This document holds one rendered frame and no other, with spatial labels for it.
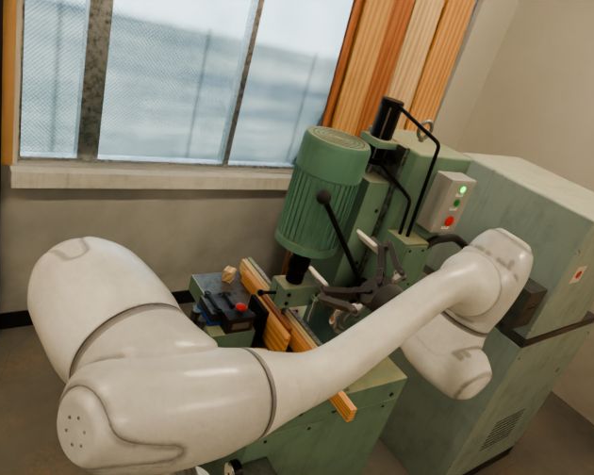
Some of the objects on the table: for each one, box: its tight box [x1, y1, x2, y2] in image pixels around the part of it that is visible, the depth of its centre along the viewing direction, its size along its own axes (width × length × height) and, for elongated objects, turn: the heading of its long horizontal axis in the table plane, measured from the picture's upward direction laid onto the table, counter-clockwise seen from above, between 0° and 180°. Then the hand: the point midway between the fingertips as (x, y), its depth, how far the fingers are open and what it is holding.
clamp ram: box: [248, 294, 270, 337], centre depth 143 cm, size 9×8×9 cm
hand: (338, 253), depth 112 cm, fingers open, 13 cm apart
